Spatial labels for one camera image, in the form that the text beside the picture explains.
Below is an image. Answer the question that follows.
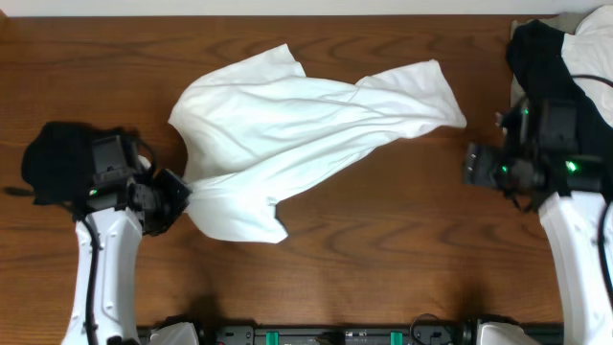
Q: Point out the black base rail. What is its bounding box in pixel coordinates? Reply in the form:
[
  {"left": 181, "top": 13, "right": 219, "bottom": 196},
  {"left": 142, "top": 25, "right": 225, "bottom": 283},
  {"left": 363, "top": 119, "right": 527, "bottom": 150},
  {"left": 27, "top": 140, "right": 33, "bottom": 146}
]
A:
[{"left": 136, "top": 313, "right": 564, "bottom": 345}]

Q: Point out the white printed garment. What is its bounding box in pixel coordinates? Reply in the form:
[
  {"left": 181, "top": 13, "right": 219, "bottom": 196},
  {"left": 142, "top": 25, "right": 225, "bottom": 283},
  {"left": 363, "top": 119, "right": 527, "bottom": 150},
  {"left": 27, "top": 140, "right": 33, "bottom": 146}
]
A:
[{"left": 561, "top": 5, "right": 613, "bottom": 126}]

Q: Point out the black garment in pile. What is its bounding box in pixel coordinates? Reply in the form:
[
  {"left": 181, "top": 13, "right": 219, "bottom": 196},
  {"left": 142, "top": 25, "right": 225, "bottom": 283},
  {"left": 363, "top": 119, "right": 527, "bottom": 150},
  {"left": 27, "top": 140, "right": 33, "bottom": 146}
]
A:
[{"left": 506, "top": 20, "right": 612, "bottom": 160}]

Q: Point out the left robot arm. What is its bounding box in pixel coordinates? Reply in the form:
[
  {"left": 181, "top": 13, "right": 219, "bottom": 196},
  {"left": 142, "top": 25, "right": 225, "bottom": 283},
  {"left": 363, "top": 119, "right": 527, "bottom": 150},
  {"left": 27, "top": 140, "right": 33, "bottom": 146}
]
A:
[{"left": 62, "top": 169, "right": 191, "bottom": 344}]

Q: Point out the white t-shirt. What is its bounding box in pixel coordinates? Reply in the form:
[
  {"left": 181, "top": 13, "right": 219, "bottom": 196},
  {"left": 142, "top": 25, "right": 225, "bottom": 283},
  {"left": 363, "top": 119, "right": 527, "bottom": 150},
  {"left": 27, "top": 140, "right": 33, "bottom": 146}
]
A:
[{"left": 169, "top": 45, "right": 466, "bottom": 243}]

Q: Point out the folded black garment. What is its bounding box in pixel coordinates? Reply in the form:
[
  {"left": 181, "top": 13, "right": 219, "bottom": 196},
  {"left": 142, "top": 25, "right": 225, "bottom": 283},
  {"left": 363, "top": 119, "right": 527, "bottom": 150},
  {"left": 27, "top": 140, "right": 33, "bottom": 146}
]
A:
[{"left": 21, "top": 122, "right": 141, "bottom": 205}]

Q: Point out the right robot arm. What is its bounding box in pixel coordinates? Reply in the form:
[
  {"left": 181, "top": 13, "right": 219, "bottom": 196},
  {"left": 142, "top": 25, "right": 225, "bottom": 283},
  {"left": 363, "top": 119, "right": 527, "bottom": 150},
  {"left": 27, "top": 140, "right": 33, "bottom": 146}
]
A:
[{"left": 464, "top": 144, "right": 612, "bottom": 344}]

